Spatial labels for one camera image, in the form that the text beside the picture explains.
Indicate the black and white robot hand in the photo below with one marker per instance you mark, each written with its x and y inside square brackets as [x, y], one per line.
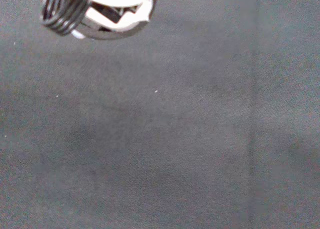
[100, 11]

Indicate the black bench cloth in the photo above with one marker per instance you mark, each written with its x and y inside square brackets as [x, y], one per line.
[160, 139]

